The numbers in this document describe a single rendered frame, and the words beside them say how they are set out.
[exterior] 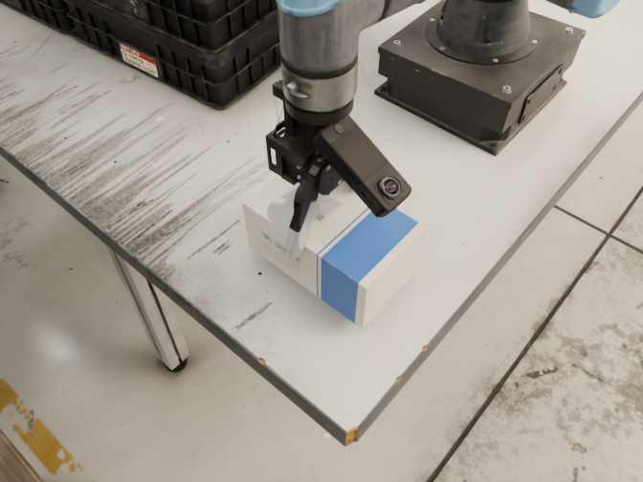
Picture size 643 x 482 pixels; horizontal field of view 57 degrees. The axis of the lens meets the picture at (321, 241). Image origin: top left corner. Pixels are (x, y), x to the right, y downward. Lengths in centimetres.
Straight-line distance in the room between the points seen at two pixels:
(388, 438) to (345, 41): 107
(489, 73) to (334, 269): 45
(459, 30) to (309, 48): 50
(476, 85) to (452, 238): 25
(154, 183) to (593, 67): 83
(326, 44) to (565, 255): 140
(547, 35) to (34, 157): 87
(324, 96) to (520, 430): 111
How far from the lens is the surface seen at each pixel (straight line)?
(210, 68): 100
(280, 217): 70
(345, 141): 63
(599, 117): 115
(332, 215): 73
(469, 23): 101
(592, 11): 91
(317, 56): 56
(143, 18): 108
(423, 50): 103
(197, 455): 146
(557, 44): 109
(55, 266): 185
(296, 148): 65
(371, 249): 70
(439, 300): 80
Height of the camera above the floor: 136
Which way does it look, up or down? 51 degrees down
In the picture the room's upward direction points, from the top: straight up
